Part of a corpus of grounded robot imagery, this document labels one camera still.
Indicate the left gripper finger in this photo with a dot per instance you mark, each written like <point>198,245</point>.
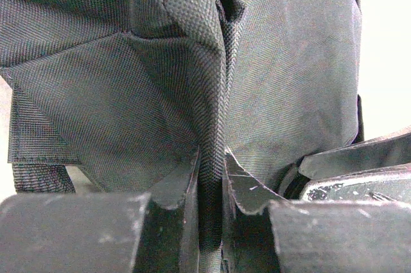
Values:
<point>47,227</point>
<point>264,232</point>

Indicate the black student backpack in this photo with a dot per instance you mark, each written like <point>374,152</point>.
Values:
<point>121,91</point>

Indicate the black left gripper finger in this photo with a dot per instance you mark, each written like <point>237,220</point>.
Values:
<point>377,169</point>

